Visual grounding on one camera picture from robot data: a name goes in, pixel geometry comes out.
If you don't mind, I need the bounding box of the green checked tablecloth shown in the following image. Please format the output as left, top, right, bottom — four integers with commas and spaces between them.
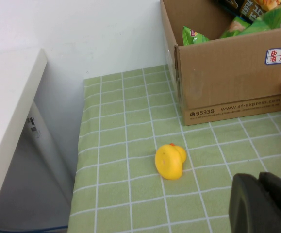
68, 65, 281, 233

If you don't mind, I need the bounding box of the yellow rubber duck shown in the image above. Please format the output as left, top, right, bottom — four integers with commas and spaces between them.
154, 142, 187, 181

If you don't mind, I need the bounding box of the cardboard box with printed website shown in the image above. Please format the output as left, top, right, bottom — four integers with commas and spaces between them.
160, 0, 281, 126

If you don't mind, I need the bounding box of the blue black chips bag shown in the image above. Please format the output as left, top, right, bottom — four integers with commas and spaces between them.
213, 0, 281, 24

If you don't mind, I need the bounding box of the white side table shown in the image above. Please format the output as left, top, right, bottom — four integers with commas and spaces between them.
0, 48, 75, 233

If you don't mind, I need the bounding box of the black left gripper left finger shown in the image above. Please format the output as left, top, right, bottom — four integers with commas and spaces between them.
229, 172, 281, 233

